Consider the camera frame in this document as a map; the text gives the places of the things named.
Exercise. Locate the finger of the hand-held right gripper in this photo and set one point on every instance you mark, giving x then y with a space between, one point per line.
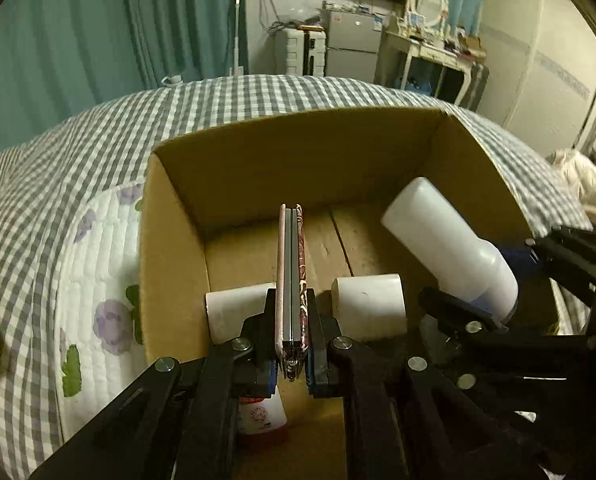
457 310
572 255

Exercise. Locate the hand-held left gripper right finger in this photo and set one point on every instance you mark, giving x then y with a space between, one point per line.
320 360

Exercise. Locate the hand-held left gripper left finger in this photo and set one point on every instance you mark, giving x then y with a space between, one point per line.
260 350

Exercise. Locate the white bottle with red label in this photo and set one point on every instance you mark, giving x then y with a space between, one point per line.
238 310

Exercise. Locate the plain white bottle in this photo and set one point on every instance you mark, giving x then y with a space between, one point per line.
447 250

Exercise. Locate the red patterned case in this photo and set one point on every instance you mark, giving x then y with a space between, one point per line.
290 285

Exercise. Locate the white charger plug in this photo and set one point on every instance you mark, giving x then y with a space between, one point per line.
370 305

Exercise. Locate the cardboard box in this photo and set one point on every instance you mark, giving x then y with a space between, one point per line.
288 170

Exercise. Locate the white puffy jacket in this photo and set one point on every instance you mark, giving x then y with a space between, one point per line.
580 180

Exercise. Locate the white floral quilted mat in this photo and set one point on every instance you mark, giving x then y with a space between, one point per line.
103 270

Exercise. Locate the brown suitcase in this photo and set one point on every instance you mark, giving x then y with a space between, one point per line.
477 87

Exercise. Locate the white slatted wardrobe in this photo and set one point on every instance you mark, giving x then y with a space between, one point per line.
542 50

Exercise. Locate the small brown box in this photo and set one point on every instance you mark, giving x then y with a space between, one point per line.
471 46

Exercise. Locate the white vanity table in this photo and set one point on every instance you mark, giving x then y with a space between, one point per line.
427 52

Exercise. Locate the clear water jug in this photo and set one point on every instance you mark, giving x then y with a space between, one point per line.
172 80

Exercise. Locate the silver small fridge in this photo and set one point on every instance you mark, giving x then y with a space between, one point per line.
353 42

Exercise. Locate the white oval vanity mirror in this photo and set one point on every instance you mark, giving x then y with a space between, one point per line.
427 0

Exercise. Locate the white ribbed suitcase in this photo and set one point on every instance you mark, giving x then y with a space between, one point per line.
290 52

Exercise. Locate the white mop pole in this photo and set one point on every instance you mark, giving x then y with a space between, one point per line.
237 35

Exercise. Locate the clear plastic bag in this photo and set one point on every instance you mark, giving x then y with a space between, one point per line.
298 14

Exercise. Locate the wide green curtain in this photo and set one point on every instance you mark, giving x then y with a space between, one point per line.
53 45
188 15

